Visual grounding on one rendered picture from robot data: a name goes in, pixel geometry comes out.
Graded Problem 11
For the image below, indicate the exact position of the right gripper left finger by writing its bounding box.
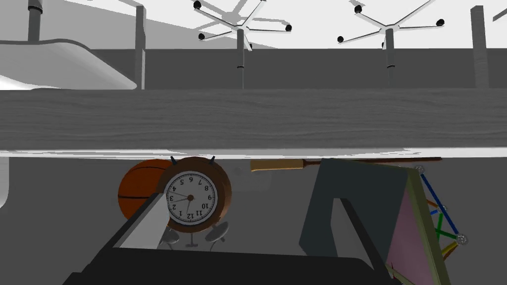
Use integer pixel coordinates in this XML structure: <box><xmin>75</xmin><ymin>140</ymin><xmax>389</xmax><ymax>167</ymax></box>
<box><xmin>102</xmin><ymin>191</ymin><xmax>173</xmax><ymax>252</ymax></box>

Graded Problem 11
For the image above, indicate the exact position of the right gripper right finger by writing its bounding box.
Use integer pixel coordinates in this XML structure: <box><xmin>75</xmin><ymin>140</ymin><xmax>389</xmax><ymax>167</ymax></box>
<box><xmin>332</xmin><ymin>197</ymin><xmax>394</xmax><ymax>275</ymax></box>

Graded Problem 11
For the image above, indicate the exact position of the orange basketball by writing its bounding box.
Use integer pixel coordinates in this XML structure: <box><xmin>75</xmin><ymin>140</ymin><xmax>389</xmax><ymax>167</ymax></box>
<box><xmin>117</xmin><ymin>159</ymin><xmax>174</xmax><ymax>221</ymax></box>

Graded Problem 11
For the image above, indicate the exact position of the dark grey and pink book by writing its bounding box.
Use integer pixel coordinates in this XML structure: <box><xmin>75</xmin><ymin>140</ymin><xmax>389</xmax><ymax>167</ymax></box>
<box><xmin>299</xmin><ymin>158</ymin><xmax>452</xmax><ymax>285</ymax></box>

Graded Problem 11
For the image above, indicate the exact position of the brown round alarm clock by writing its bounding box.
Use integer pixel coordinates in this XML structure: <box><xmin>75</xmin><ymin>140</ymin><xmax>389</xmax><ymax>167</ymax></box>
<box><xmin>156</xmin><ymin>155</ymin><xmax>233</xmax><ymax>250</ymax></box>

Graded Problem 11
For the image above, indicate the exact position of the colourful rod and ball toy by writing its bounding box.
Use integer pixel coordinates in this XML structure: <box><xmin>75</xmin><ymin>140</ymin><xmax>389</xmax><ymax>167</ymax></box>
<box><xmin>413</xmin><ymin>165</ymin><xmax>469</xmax><ymax>262</ymax></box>

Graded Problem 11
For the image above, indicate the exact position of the wooden cricket bat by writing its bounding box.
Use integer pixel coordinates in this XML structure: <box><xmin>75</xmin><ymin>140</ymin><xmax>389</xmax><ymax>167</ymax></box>
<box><xmin>250</xmin><ymin>156</ymin><xmax>443</xmax><ymax>173</ymax></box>

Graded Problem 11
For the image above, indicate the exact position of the grey wooden table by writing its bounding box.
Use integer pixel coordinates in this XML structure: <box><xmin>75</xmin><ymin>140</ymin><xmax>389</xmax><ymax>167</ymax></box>
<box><xmin>0</xmin><ymin>4</ymin><xmax>507</xmax><ymax>160</ymax></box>

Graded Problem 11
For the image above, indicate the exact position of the white seat office chair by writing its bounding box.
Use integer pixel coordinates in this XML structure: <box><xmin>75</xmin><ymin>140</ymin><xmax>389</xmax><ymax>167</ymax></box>
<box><xmin>0</xmin><ymin>0</ymin><xmax>138</xmax><ymax>91</ymax></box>

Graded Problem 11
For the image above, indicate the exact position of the office chair with castor base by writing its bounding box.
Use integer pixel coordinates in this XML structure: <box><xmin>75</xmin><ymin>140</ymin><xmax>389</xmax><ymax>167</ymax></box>
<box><xmin>337</xmin><ymin>0</ymin><xmax>446</xmax><ymax>90</ymax></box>
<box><xmin>192</xmin><ymin>0</ymin><xmax>293</xmax><ymax>90</ymax></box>

